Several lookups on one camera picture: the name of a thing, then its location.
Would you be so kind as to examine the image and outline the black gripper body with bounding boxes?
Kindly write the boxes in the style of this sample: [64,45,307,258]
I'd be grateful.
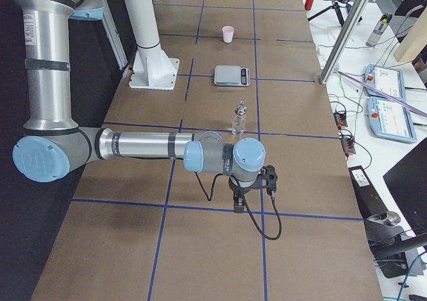
[228,176,260,198]

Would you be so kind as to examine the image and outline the glass sauce bottle steel spout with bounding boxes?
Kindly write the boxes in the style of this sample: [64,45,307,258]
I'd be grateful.
[231,100,247,135]

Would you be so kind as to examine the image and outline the pink plastic cup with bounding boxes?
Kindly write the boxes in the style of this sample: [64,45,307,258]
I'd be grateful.
[222,25,235,43]

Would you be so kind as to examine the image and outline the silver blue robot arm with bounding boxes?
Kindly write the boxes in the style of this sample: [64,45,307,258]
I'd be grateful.
[12,0,268,213]

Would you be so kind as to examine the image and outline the silver digital kitchen scale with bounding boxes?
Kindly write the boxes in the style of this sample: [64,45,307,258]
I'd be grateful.
[213,65,250,87]

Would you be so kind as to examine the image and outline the lower orange black connector box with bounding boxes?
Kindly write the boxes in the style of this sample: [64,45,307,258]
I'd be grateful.
[338,129,356,158]

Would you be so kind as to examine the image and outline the orange black connector box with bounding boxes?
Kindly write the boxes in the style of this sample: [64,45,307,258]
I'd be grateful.
[338,129,356,158]
[334,110,348,129]

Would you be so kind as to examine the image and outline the upper orange black connector box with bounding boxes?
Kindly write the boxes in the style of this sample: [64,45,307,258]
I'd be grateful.
[334,110,348,129]

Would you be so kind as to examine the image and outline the black box white label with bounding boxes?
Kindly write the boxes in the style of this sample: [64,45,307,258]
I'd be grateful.
[348,166,388,219]

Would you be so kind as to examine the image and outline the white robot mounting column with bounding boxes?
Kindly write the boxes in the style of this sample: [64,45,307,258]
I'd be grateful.
[125,0,179,91]

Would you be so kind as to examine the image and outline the black clamp metal knob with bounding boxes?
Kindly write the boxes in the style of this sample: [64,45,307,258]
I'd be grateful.
[364,218,426,278]

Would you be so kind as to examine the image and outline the lower blue teach pendant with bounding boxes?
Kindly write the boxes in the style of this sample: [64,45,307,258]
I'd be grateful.
[366,97,417,143]

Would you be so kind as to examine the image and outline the blue teach pendant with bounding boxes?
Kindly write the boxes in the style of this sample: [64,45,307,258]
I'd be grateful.
[364,64,406,101]
[366,97,417,143]

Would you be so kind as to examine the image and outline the black monitor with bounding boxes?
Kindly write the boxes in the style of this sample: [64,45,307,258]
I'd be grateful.
[383,139,426,234]

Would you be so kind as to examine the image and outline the upper blue teach pendant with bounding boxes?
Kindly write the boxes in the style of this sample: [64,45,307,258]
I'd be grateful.
[364,64,406,101]

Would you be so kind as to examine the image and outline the clear water bottle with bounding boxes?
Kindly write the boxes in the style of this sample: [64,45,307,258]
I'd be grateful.
[366,13,392,47]

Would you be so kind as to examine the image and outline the wooden board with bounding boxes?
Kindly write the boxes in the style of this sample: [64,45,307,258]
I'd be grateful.
[394,0,426,63]

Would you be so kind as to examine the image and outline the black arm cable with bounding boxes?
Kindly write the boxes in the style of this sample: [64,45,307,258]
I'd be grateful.
[193,172,283,240]

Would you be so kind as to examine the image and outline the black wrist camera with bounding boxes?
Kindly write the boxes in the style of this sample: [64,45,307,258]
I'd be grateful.
[260,165,278,197]

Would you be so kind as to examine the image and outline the black camera tripod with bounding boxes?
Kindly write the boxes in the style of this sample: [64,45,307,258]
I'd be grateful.
[308,0,352,27]

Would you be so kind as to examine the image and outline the aluminium frame post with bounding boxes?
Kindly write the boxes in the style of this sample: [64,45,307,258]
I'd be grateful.
[320,0,369,85]

